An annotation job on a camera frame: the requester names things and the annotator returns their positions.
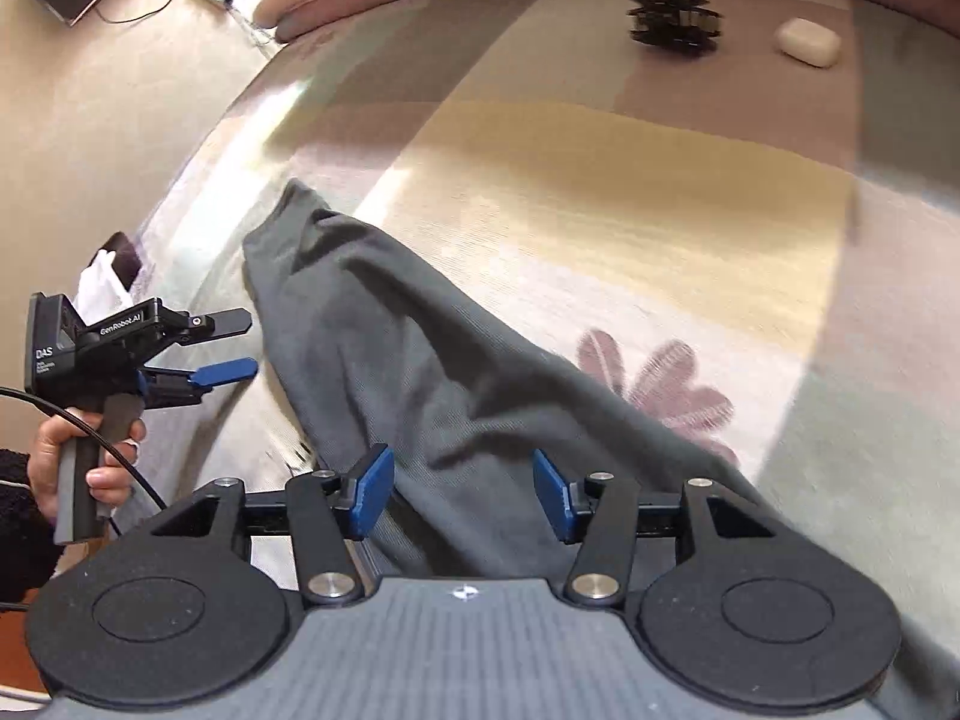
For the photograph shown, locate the person's left hand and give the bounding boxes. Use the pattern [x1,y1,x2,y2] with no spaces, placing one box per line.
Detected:
[28,416,133,525]

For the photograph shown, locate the white plush toy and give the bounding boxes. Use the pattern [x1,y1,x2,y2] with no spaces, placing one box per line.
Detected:
[71,231,142,325]

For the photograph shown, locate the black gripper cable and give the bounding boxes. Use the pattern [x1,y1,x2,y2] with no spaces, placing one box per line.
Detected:
[0,385,171,538]

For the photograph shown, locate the dark grey sweatpants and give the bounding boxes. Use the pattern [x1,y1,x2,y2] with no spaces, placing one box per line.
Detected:
[242,181,752,582]

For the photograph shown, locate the white earbud case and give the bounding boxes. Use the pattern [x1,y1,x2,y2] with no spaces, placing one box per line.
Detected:
[775,18,841,68]

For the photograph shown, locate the black hair claw clip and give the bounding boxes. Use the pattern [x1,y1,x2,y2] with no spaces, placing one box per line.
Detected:
[628,0,722,57]

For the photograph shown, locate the black fleece left sleeve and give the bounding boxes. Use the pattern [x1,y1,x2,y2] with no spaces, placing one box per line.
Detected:
[0,450,64,603]

